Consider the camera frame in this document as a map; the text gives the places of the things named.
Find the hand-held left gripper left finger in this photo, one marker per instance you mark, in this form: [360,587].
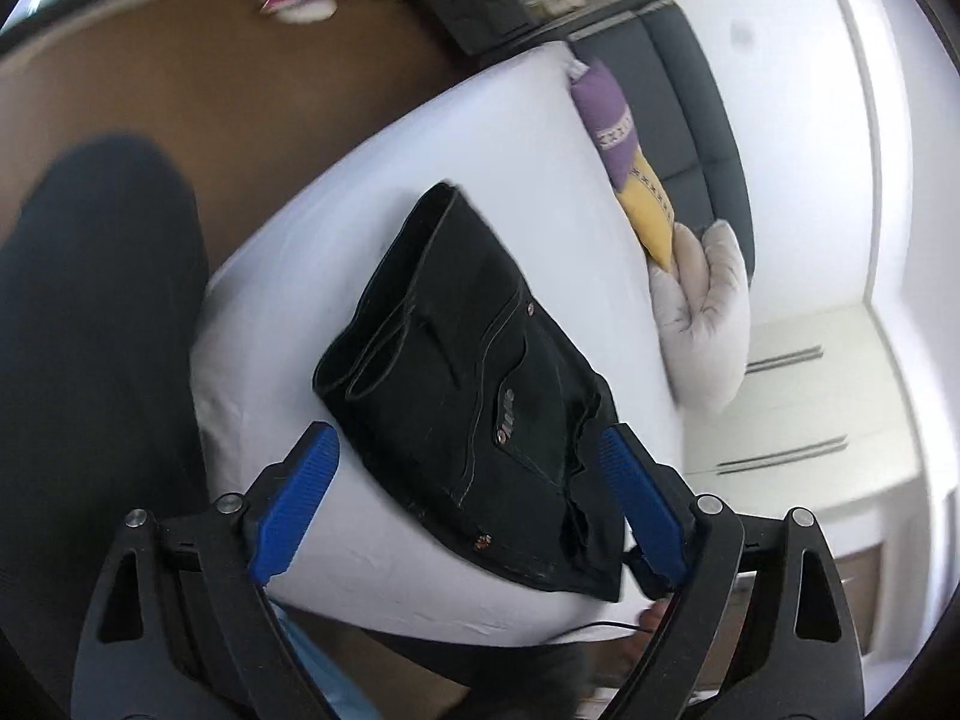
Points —
[296,502]

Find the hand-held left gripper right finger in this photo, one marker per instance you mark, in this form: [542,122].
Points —
[641,495]

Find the black denim pants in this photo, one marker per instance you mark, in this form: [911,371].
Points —
[465,390]

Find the folded white duvet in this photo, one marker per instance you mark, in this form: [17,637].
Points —
[705,315]

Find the white wardrobe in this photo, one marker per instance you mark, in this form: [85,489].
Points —
[817,405]

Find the person's leg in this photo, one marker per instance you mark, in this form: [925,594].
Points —
[82,352]

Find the yellow pillow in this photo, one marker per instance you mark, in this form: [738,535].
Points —
[649,210]

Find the white bed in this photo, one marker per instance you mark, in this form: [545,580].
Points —
[360,180]

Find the purple pillow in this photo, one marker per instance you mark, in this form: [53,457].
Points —
[604,120]

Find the dark grey padded headboard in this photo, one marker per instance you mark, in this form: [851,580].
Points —
[682,112]

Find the grey nightstand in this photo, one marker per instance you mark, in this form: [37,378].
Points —
[480,7]

